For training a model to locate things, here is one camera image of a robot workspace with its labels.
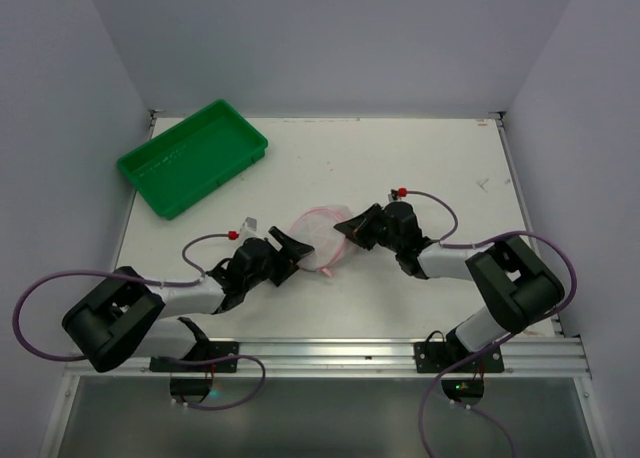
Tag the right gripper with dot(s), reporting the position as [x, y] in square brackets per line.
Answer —
[371, 228]

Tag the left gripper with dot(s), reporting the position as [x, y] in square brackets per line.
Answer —
[280, 257]

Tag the white mesh laundry bag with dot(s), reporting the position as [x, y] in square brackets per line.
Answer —
[316, 228]

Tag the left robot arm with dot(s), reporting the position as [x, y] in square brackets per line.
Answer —
[127, 315]

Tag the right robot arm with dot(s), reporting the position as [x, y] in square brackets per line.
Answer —
[516, 286]

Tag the green plastic tray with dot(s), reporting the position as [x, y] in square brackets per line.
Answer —
[182, 165]

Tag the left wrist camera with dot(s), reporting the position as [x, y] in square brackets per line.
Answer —
[248, 229]

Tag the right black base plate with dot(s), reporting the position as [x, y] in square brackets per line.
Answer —
[439, 351]

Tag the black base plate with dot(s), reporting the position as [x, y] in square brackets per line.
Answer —
[439, 351]
[193, 384]

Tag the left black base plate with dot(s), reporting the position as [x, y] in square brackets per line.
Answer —
[193, 384]

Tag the aluminium mounting rail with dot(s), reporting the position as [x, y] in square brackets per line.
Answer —
[396, 358]

